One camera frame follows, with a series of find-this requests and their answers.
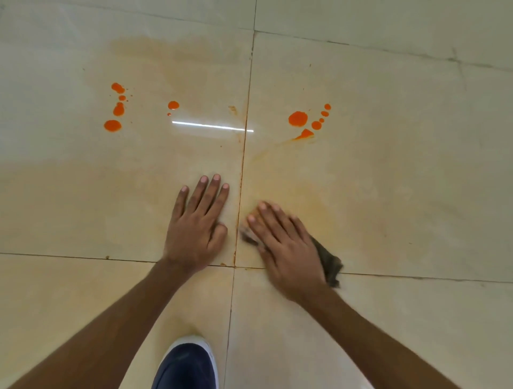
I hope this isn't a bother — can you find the person's right hand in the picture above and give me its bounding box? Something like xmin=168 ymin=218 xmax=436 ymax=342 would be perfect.
xmin=245 ymin=201 xmax=328 ymax=306

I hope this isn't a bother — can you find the person's left hand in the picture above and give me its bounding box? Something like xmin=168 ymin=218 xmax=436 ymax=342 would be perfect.
xmin=162 ymin=174 xmax=230 ymax=277

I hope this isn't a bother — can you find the dark grey cleaning cloth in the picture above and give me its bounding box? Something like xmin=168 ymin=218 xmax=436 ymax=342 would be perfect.
xmin=239 ymin=208 xmax=344 ymax=289

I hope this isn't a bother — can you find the person's left forearm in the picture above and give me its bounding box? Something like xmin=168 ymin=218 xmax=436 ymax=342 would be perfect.
xmin=7 ymin=258 xmax=194 ymax=389

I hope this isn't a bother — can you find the person's right forearm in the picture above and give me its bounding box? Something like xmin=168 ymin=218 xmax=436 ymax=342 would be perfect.
xmin=297 ymin=284 xmax=462 ymax=389

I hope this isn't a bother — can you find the cluster of orange liquid splashes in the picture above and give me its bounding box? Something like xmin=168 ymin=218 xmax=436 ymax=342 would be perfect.
xmin=288 ymin=103 xmax=332 ymax=141

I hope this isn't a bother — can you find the navy shoe with white sole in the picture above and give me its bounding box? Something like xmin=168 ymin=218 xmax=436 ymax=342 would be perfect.
xmin=151 ymin=335 xmax=220 ymax=389

